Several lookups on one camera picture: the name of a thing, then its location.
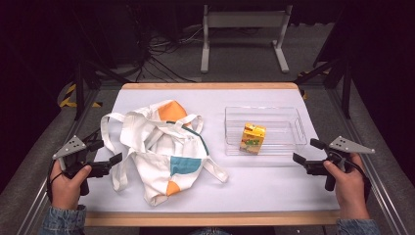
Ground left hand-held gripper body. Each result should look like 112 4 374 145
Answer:
52 135 101 197

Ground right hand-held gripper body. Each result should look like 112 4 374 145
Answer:
306 135 376 193

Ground clear plastic container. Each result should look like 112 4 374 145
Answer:
224 106 308 157

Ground white patterned tote bag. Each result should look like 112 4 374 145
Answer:
100 99 230 208

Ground yellow juice carton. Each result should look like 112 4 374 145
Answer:
239 121 267 156

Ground person's left hand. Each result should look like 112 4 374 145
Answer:
49 160 93 211

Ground person's right hand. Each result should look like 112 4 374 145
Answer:
322 153 371 220

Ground yellow black hazard tape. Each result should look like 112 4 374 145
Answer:
58 82 103 109

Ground black tripod stand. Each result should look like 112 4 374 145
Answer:
72 9 131 121
293 6 355 120

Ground person's denim legs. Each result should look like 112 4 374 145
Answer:
187 227 236 235

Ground white metal stand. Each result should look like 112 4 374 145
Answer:
200 4 294 74

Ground aluminium frame rail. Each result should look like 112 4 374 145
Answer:
16 87 99 235
327 87 409 235

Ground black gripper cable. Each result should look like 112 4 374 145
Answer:
337 152 373 202
46 167 64 204

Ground tangle of black cables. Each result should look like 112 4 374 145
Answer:
128 6 204 82

